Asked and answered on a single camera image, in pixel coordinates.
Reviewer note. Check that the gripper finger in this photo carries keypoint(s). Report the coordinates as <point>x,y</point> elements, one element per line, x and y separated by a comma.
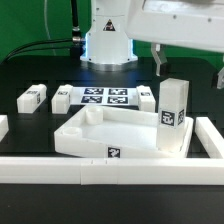
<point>220,80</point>

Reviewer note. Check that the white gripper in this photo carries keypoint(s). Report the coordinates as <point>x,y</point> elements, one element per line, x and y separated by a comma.
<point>196,24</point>

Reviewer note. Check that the white desk top tray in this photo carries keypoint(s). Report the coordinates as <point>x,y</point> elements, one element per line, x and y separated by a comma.
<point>108,132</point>

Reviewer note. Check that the white right fence bar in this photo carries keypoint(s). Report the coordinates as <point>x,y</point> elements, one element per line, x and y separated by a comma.
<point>211,139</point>

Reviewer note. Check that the white fence bar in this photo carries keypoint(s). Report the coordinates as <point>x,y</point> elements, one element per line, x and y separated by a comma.
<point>211,139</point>
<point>3,126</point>
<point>59,170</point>

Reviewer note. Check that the fiducial marker sheet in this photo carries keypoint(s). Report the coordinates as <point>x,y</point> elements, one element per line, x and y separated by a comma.
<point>104,96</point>

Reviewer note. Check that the white left fence bar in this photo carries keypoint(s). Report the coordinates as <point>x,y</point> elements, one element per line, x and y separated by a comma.
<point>3,126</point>

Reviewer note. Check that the white front fence bar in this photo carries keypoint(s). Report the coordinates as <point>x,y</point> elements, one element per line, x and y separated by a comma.
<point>59,170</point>

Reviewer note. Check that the black cable connector post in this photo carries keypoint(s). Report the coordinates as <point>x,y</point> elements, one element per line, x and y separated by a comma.
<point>77,48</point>

